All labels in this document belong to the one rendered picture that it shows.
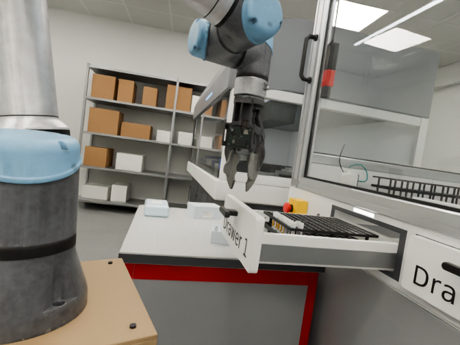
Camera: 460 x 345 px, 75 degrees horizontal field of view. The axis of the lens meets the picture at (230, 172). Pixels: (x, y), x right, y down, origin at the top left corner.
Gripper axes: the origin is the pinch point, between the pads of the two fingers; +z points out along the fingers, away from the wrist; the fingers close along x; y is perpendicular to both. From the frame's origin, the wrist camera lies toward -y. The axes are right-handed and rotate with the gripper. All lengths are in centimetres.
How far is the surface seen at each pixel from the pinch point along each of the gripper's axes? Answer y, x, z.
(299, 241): 7.6, 16.1, 8.7
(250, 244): 13.7, 7.7, 9.8
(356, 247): 0.7, 27.5, 9.2
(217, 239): -16.7, -9.8, 19.7
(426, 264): 4.5, 39.5, 8.8
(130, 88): -280, -257, -80
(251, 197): -81, -17, 14
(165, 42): -339, -247, -167
